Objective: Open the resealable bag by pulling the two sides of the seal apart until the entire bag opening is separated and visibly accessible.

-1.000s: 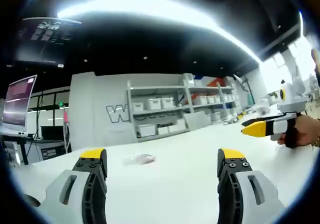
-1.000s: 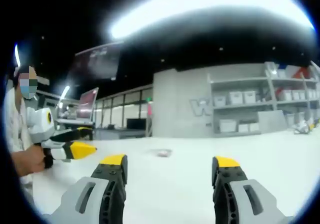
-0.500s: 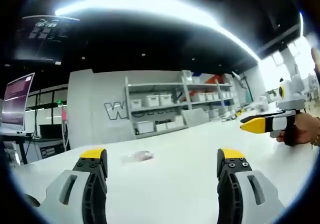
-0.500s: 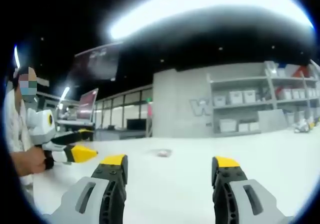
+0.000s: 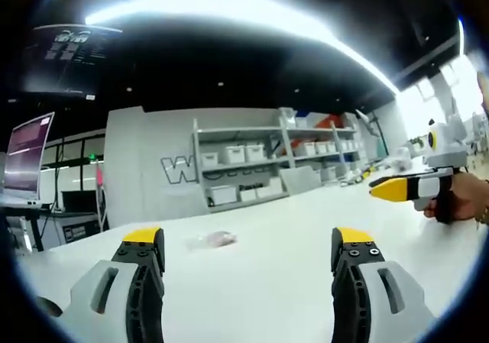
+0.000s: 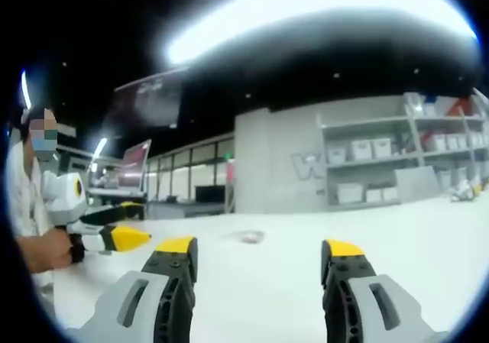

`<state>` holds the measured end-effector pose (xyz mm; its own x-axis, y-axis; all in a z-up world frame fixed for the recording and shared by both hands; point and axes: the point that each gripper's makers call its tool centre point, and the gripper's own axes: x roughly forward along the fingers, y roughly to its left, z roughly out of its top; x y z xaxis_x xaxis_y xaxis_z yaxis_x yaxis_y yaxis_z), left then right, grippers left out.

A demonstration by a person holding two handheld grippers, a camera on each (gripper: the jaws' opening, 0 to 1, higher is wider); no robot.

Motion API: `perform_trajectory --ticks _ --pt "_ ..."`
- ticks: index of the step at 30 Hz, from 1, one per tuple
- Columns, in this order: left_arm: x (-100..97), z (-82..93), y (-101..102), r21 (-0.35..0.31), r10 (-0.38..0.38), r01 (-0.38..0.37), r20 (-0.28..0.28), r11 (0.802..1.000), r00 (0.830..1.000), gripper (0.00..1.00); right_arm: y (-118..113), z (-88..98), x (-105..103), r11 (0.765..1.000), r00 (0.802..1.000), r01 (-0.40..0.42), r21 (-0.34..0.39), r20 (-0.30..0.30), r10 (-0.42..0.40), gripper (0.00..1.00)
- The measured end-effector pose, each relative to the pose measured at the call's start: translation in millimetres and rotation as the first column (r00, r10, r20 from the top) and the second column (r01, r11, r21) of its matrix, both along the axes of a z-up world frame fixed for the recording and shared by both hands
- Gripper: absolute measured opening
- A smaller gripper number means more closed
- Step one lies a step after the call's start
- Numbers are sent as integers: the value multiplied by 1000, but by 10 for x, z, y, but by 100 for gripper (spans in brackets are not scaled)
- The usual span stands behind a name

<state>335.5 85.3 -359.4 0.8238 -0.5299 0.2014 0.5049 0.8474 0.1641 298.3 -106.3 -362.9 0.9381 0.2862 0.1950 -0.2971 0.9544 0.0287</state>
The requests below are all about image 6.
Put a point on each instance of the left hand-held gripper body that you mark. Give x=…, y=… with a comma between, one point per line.
x=63, y=194

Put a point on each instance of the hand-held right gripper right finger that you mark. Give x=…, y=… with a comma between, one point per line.
x=366, y=305

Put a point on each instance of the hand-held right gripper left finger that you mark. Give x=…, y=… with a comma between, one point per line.
x=153, y=305

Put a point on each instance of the clear resealable bag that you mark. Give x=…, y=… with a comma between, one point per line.
x=246, y=236

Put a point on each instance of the person's left hand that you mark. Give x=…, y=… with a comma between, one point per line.
x=49, y=249

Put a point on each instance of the grey work table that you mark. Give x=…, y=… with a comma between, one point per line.
x=114, y=194

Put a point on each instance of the person in white shirt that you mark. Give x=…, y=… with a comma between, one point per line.
x=26, y=201

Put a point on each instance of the red standing display screen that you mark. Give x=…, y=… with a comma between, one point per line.
x=133, y=167

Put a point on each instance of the narrow ceiling light strip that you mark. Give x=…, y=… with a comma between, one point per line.
x=25, y=89
x=100, y=147

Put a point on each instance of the black monitor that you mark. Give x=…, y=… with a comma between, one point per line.
x=210, y=193

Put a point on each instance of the hanging dark display screen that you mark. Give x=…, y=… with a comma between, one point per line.
x=147, y=102

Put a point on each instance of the white and yellow device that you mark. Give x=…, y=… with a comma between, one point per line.
x=467, y=190

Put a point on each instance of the row of white storage bins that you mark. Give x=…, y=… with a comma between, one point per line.
x=366, y=150

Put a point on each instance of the grey shelving unit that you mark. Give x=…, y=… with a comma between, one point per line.
x=410, y=144

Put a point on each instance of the large bright ceiling light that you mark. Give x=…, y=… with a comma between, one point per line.
x=313, y=10

